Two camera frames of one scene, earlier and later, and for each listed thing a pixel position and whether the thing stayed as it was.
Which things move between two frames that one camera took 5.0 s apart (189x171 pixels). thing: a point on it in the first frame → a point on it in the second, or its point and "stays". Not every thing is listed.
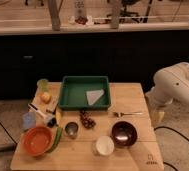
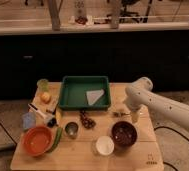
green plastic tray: [84, 93] stays
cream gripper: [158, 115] → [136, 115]
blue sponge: [29, 120] stays
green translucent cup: [43, 85] stays
